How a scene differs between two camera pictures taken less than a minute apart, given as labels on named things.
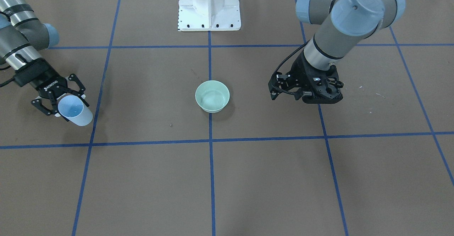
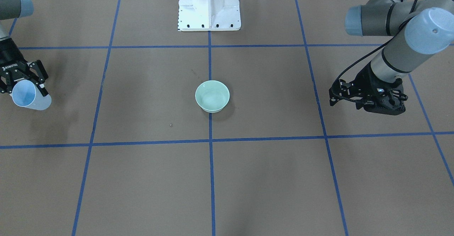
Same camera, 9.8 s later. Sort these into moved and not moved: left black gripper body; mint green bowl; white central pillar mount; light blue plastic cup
Moved: left black gripper body; light blue plastic cup
Not moved: white central pillar mount; mint green bowl
